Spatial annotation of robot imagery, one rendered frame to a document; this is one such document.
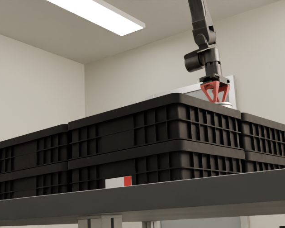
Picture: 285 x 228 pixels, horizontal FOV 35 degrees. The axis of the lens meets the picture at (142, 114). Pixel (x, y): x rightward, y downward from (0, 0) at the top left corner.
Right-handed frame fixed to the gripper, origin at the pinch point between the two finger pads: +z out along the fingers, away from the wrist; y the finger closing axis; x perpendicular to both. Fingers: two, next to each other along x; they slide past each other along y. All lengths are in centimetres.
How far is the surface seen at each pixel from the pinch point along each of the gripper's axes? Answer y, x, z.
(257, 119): 13.0, 20.4, 12.4
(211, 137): 36.1, 18.9, 20.3
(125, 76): -258, -279, -155
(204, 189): 76, 42, 37
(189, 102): 46, 20, 13
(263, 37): -275, -102, -147
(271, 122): 4.5, 20.4, 12.1
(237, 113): 24.4, 20.3, 12.4
